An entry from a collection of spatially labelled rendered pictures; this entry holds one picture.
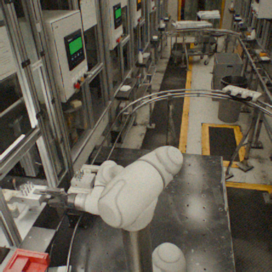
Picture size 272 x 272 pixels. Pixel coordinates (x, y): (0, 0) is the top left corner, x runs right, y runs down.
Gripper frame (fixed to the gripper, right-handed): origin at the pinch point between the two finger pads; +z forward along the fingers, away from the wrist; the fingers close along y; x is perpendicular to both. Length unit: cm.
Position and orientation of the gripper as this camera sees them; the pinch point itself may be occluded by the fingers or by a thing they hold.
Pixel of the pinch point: (40, 195)
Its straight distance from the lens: 152.9
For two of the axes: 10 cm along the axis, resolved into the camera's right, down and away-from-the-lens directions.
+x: -2.0, 5.3, -8.2
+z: -9.8, -1.0, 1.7
